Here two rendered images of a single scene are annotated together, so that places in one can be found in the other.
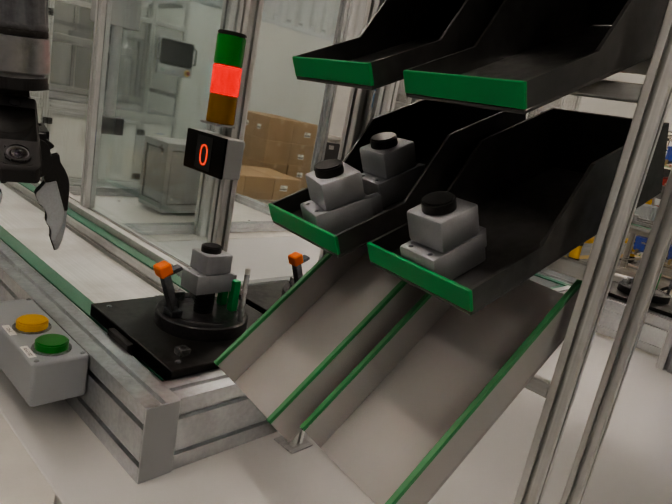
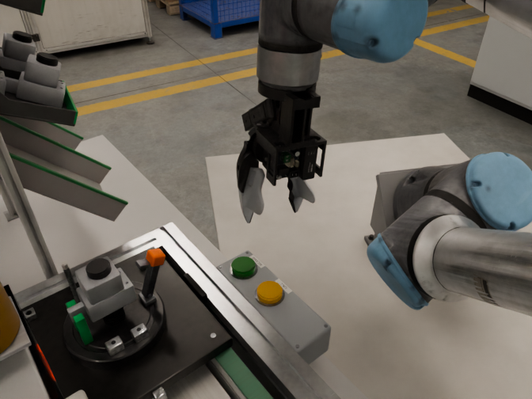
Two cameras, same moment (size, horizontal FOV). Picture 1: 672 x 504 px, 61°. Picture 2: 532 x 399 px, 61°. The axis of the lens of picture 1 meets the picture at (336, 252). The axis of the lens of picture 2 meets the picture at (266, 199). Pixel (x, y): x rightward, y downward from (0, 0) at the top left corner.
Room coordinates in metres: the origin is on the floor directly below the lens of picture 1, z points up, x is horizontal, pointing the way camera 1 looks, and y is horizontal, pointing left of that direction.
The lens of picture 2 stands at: (1.18, 0.47, 1.52)
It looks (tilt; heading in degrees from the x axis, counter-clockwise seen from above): 38 degrees down; 190
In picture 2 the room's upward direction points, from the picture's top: straight up
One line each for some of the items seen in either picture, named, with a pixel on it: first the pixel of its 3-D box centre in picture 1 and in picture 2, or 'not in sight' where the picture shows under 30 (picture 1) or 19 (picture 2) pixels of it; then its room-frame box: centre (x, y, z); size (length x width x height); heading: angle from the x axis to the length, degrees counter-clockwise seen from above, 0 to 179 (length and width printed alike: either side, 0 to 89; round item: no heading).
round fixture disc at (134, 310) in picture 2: (202, 316); (115, 321); (0.82, 0.18, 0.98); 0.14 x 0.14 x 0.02
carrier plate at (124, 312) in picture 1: (200, 327); (119, 329); (0.82, 0.18, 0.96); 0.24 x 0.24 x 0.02; 49
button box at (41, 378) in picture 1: (30, 346); (269, 306); (0.71, 0.39, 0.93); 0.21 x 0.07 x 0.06; 49
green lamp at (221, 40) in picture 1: (229, 51); not in sight; (1.03, 0.25, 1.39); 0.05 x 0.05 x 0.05
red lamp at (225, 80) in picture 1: (225, 80); not in sight; (1.03, 0.25, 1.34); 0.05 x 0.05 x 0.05
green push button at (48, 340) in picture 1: (51, 346); (243, 267); (0.67, 0.34, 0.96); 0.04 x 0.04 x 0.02
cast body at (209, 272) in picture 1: (214, 266); (96, 287); (0.83, 0.18, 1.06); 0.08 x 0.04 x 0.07; 139
